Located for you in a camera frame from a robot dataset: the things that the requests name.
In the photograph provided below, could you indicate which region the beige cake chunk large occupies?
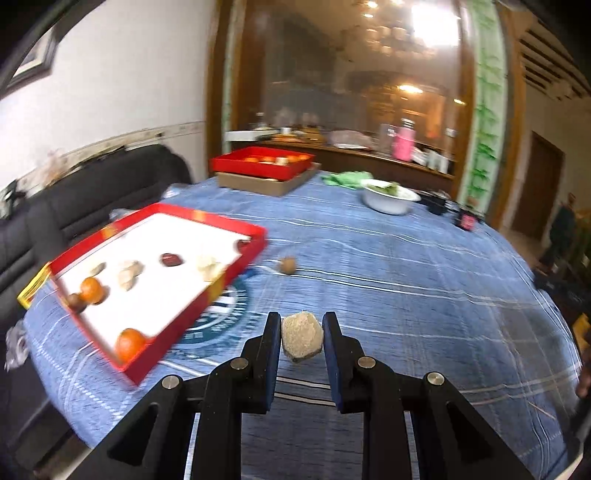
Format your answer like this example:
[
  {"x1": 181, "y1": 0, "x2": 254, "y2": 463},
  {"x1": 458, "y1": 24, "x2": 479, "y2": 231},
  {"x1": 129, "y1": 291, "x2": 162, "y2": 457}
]
[{"x1": 281, "y1": 311, "x2": 324, "y2": 363}]

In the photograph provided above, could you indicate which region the brown round longan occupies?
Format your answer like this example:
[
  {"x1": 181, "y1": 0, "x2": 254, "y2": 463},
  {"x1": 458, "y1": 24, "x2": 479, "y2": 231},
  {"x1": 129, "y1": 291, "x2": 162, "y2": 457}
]
[
  {"x1": 279, "y1": 256, "x2": 297, "y2": 275},
  {"x1": 66, "y1": 293, "x2": 87, "y2": 314}
]

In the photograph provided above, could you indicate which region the white cake block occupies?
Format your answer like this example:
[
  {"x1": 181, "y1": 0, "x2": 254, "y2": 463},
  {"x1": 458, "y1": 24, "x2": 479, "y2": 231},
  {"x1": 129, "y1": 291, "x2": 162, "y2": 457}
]
[{"x1": 197, "y1": 260, "x2": 225, "y2": 283}]

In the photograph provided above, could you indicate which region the red jujube date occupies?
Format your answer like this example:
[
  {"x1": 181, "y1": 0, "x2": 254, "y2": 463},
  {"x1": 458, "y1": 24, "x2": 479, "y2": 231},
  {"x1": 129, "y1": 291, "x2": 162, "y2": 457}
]
[
  {"x1": 159, "y1": 253, "x2": 184, "y2": 267},
  {"x1": 235, "y1": 239, "x2": 250, "y2": 253}
]

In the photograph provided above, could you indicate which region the orange mandarin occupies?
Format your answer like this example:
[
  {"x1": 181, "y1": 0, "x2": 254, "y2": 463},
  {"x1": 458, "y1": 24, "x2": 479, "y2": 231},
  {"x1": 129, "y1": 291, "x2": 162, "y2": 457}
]
[
  {"x1": 79, "y1": 277, "x2": 105, "y2": 304},
  {"x1": 114, "y1": 328, "x2": 147, "y2": 364}
]

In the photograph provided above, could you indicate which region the beige cake chunk heart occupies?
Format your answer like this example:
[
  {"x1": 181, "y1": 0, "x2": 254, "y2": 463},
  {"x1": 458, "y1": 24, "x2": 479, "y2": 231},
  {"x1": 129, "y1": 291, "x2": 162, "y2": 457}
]
[{"x1": 118, "y1": 269, "x2": 135, "y2": 291}]

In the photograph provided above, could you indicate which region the beige cake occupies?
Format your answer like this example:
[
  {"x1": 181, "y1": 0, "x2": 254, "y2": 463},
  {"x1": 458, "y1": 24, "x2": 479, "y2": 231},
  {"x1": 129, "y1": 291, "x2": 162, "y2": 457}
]
[
  {"x1": 90, "y1": 262, "x2": 106, "y2": 276},
  {"x1": 125, "y1": 261, "x2": 143, "y2": 277}
]

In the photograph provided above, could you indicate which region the blue plaid tablecloth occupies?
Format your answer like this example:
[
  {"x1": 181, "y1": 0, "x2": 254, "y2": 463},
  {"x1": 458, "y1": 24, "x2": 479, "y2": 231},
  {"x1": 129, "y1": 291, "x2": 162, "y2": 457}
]
[{"x1": 24, "y1": 178, "x2": 581, "y2": 479}]

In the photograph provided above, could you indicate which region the red tray white inside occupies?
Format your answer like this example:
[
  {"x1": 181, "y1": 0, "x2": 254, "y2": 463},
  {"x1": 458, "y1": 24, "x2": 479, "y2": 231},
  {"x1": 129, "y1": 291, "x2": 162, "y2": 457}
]
[{"x1": 49, "y1": 203, "x2": 266, "y2": 384}]

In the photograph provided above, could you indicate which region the white bowl with greens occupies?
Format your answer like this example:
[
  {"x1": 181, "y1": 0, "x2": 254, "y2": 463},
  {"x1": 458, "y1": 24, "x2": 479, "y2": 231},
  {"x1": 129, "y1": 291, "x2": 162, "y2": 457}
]
[{"x1": 361, "y1": 179, "x2": 421, "y2": 216}]

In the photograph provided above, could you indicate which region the green cloth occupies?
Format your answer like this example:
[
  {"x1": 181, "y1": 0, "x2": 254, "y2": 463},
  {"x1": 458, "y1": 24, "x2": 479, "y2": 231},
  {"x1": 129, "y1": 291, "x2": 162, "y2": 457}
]
[{"x1": 322, "y1": 171, "x2": 373, "y2": 190}]

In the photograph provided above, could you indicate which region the black charger box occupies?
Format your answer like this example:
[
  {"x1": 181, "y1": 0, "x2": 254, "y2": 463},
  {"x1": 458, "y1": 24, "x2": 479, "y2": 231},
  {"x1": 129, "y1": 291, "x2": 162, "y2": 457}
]
[{"x1": 419, "y1": 191, "x2": 458, "y2": 216}]

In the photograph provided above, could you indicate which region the red black device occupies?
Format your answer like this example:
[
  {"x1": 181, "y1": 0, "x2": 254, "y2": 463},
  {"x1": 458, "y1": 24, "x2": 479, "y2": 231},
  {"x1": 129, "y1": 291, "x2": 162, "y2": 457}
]
[{"x1": 455, "y1": 208, "x2": 482, "y2": 232}]

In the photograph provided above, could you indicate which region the brown cardboard box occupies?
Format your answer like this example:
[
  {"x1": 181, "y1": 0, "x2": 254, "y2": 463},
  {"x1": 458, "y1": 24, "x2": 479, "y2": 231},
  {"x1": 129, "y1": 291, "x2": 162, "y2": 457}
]
[{"x1": 215, "y1": 162, "x2": 321, "y2": 197}]

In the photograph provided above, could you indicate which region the wooden sideboard counter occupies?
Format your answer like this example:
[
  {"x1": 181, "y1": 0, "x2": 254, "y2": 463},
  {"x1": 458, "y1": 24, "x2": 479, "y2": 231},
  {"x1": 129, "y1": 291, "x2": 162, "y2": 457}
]
[{"x1": 223, "y1": 127, "x2": 454, "y2": 194}]

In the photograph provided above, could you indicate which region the far red fruit box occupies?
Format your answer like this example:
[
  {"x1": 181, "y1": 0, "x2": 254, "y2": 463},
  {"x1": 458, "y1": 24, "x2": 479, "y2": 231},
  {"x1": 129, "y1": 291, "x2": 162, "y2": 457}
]
[{"x1": 211, "y1": 146, "x2": 315, "y2": 181}]

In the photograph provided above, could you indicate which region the pink thermos bottle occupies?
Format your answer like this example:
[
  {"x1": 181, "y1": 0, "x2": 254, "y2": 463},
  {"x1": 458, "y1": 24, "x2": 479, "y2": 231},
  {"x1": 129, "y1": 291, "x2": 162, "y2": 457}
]
[{"x1": 393, "y1": 118, "x2": 416, "y2": 162}]

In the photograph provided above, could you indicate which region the black leather sofa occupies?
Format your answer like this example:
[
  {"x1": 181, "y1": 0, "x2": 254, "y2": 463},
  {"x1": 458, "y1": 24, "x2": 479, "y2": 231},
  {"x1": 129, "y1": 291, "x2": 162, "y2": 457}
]
[{"x1": 0, "y1": 144, "x2": 192, "y2": 330}]

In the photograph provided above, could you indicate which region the framed wall picture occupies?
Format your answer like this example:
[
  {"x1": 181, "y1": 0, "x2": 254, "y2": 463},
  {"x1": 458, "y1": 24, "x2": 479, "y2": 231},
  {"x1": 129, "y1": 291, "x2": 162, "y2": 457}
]
[{"x1": 1, "y1": 26, "x2": 58, "y2": 98}]

